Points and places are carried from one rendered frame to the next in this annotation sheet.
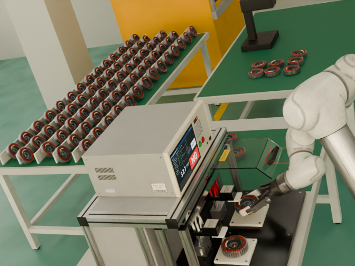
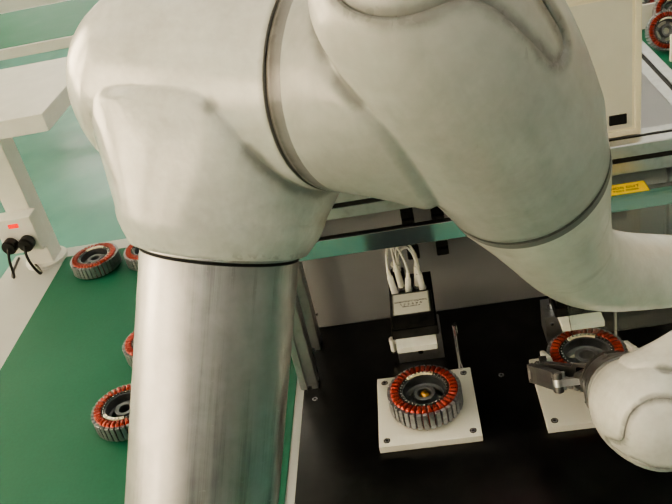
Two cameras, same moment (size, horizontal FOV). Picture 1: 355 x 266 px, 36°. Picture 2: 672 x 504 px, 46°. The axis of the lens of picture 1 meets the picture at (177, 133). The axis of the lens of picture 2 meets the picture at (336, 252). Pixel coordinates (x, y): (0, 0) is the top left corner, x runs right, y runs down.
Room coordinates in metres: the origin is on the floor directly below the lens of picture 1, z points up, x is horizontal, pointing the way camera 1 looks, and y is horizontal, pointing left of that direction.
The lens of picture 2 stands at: (1.41, -0.91, 1.63)
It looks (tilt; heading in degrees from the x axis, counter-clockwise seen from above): 31 degrees down; 70
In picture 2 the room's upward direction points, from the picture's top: 13 degrees counter-clockwise
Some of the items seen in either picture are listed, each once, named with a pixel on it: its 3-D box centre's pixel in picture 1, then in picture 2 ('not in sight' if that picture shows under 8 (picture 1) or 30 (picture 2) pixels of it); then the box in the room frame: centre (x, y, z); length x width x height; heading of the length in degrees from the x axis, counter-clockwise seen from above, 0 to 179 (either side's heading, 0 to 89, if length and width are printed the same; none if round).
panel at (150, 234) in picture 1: (181, 205); (476, 231); (2.03, 0.07, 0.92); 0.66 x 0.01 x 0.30; 152
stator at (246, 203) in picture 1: (247, 204); (586, 358); (2.01, -0.21, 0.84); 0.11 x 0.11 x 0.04
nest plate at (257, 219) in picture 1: (249, 214); (588, 388); (2.01, -0.21, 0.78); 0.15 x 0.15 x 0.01; 62
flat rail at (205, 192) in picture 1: (208, 185); (482, 223); (1.95, -0.06, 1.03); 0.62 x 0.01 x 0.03; 152
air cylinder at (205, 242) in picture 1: (202, 245); (419, 338); (1.87, 0.03, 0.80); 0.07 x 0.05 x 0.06; 152
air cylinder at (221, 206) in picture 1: (218, 210); (566, 318); (2.08, -0.08, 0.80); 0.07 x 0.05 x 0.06; 152
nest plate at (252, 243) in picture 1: (235, 250); (427, 408); (1.80, -0.10, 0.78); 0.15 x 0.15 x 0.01; 62
